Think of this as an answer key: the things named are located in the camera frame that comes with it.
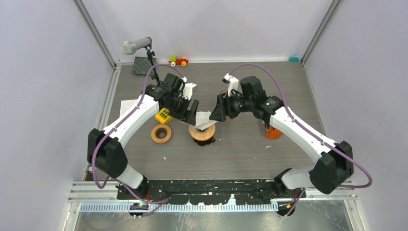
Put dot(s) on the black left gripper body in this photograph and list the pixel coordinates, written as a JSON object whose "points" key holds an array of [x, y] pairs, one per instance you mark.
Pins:
{"points": [[177, 106]]}

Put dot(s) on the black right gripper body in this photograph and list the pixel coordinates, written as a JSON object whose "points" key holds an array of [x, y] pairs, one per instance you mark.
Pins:
{"points": [[235, 104]]}

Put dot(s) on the white paper coffee filter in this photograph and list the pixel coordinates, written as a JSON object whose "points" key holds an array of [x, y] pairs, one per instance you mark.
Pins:
{"points": [[203, 121]]}

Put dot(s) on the large wooden ring holder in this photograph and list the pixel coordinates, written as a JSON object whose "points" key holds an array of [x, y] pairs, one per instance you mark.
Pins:
{"points": [[202, 135]]}

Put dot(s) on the dark brown dripper cup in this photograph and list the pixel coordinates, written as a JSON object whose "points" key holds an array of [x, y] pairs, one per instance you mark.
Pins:
{"points": [[206, 142]]}

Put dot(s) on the orange coffee filter box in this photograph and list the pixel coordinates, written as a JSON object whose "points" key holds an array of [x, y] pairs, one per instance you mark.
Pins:
{"points": [[272, 133]]}

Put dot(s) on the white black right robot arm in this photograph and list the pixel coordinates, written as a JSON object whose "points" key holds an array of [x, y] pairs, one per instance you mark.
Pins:
{"points": [[332, 160]]}

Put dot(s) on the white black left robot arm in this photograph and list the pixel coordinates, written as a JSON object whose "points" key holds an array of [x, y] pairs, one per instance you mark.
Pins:
{"points": [[106, 146]]}

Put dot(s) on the yellow green toy brick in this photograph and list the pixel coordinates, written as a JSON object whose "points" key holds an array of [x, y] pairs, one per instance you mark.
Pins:
{"points": [[163, 116]]}

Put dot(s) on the toy brick car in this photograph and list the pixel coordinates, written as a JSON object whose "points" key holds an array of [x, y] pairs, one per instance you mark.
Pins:
{"points": [[178, 61]]}

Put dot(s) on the white paper sheet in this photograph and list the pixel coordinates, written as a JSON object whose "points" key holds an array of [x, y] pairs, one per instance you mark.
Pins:
{"points": [[126, 106]]}

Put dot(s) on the teal block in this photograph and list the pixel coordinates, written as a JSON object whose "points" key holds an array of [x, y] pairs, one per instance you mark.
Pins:
{"points": [[294, 59]]}

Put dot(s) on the grey microphone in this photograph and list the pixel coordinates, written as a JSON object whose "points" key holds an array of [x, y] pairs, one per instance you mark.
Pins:
{"points": [[129, 47]]}

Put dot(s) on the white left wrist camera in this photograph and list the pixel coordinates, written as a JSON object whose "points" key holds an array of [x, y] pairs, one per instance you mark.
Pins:
{"points": [[188, 89]]}

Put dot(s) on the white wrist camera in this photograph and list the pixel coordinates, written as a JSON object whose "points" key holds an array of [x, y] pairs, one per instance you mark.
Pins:
{"points": [[188, 89], [231, 83]]}

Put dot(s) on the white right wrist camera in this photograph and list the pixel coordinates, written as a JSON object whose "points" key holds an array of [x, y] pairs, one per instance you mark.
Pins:
{"points": [[231, 83]]}

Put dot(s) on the small wooden ring holder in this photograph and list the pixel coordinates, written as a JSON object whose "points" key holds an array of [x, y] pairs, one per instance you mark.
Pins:
{"points": [[161, 134]]}

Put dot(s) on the grey studded base plate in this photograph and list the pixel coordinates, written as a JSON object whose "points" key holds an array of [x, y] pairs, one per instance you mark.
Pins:
{"points": [[141, 65]]}

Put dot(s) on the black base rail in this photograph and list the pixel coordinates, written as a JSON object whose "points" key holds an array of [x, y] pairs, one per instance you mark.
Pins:
{"points": [[210, 192]]}

